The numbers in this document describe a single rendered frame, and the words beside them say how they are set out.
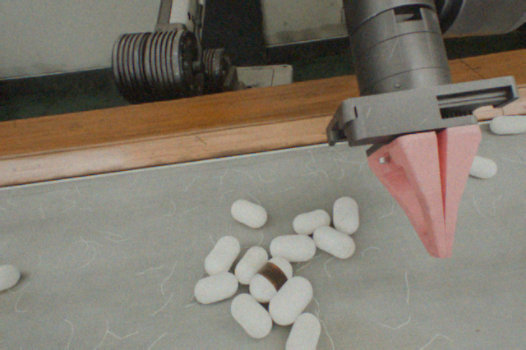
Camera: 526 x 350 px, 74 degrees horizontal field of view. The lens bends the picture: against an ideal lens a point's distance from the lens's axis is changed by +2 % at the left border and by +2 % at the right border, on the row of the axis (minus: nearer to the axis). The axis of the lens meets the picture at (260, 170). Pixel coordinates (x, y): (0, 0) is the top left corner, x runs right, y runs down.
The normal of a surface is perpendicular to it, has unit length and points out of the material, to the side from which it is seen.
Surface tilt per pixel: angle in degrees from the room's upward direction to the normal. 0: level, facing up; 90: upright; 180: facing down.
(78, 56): 88
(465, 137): 61
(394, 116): 39
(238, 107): 0
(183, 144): 45
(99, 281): 0
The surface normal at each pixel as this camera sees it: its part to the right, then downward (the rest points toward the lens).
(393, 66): -0.54, -0.07
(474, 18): 0.17, 0.84
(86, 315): -0.11, -0.75
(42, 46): 0.07, 0.65
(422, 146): 0.04, 0.19
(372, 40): -0.74, -0.02
